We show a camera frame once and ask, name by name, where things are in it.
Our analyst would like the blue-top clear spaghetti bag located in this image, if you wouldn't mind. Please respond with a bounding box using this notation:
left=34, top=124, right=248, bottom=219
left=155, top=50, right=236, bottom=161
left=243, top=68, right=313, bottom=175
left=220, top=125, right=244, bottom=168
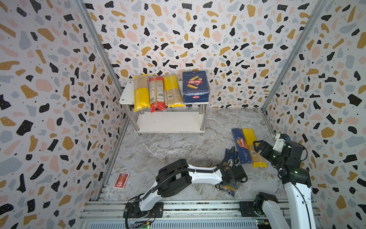
left=219, top=148, right=239, bottom=197

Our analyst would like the blue Barilla spaghetti box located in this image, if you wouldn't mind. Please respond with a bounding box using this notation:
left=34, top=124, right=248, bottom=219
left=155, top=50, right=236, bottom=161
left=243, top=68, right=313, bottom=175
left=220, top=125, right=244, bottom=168
left=232, top=128, right=252, bottom=164

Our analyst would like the blue Barilla pasta box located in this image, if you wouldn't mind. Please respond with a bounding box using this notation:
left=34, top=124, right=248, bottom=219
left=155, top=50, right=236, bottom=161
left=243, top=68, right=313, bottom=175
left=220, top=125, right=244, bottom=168
left=182, top=71, right=210, bottom=104

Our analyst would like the yellow-top spaghetti bag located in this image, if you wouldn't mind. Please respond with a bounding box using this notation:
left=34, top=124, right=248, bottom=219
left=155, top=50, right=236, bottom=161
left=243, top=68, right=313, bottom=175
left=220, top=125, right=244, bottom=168
left=163, top=75, right=185, bottom=107

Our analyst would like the red spaghetti bag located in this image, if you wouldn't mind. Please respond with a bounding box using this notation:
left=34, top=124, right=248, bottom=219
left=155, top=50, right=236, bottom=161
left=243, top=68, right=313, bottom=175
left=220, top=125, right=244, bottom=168
left=149, top=76, right=166, bottom=113

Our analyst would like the yellow Pastatime spaghetti bag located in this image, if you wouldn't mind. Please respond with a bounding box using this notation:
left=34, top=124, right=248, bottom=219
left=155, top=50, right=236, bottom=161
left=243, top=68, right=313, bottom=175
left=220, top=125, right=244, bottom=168
left=134, top=74, right=150, bottom=112

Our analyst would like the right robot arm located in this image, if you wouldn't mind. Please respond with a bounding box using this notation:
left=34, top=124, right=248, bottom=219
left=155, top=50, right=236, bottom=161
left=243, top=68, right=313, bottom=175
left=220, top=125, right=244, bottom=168
left=253, top=137, right=316, bottom=229

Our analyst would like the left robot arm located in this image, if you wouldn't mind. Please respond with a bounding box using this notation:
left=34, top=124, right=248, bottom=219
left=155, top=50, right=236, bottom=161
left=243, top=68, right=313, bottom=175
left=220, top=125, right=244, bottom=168
left=136, top=159, right=248, bottom=212

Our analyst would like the white two-tier shelf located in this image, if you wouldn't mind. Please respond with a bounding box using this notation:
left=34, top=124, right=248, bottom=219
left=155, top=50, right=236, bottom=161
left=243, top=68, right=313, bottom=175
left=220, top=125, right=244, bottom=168
left=119, top=81, right=208, bottom=135

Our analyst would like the red card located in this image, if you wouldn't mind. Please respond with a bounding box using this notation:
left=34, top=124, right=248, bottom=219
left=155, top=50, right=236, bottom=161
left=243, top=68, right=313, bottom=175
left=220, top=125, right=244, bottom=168
left=113, top=172, right=130, bottom=189

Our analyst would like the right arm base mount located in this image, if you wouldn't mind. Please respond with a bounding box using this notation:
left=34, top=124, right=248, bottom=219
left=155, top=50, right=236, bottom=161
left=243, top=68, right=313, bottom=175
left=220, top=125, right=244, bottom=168
left=239, top=192, right=279, bottom=217

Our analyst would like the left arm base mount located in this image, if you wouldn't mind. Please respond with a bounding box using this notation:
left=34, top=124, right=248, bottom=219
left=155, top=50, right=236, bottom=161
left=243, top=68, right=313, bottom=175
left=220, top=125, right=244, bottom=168
left=122, top=200, right=164, bottom=219

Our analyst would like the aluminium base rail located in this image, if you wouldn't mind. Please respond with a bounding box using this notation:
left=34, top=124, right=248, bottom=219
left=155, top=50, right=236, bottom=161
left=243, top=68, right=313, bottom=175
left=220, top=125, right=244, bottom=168
left=76, top=199, right=326, bottom=229

